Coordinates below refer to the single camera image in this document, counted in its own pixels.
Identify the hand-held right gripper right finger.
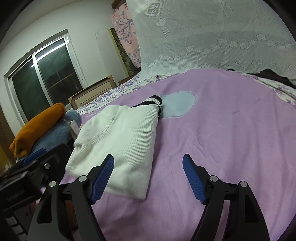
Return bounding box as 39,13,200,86
182,153,271,241

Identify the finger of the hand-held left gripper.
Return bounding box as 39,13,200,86
22,144,71,181

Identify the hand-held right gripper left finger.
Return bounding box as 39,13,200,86
26,154,115,241

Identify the white sweater with black stripes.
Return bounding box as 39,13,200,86
65,95,163,200

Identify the light blue folded garment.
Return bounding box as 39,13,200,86
16,110,82,160

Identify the orange folded garment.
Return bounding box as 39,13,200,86
9,103,66,157

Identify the brown wooden furniture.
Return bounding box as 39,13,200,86
0,105,14,163

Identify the purple floral bed sheet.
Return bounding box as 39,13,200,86
76,71,296,114

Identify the window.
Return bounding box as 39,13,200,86
3,29,87,127

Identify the beige wooden cabinet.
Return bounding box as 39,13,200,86
68,75,116,110

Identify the pink floral cloth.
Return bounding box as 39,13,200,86
111,0,142,69

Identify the white lace cover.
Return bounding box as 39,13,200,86
126,0,296,87

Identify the green wall hanging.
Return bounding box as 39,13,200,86
109,27,141,77

